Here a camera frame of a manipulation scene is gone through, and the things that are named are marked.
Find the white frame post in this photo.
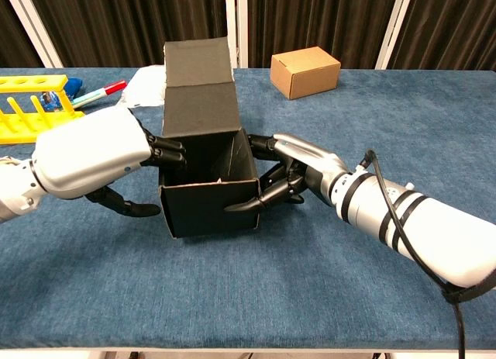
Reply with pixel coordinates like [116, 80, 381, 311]
[1, 0, 64, 69]
[374, 0, 416, 71]
[225, 0, 250, 69]

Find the blue table mat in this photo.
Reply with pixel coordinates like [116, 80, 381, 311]
[0, 67, 496, 350]

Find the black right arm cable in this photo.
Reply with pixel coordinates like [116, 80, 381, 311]
[359, 149, 496, 359]

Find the red and teal marker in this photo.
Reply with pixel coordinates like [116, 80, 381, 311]
[71, 79, 129, 106]

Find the black foldable cardboard box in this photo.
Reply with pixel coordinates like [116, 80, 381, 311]
[157, 36, 262, 240]

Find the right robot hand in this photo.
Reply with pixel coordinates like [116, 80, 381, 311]
[223, 131, 352, 214]

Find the white packet in clear bag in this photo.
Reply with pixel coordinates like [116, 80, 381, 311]
[120, 64, 167, 109]

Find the black pleated curtain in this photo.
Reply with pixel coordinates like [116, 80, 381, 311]
[0, 0, 42, 69]
[29, 0, 229, 69]
[387, 0, 496, 72]
[247, 0, 400, 71]

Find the yellow test tube rack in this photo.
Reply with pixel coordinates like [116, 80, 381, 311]
[0, 74, 86, 145]

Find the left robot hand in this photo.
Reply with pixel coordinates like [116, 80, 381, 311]
[30, 106, 188, 218]

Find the blue bottle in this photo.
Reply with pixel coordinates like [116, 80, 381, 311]
[40, 76, 84, 113]

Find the small brown cardboard box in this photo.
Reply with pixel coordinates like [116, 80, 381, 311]
[270, 45, 343, 101]

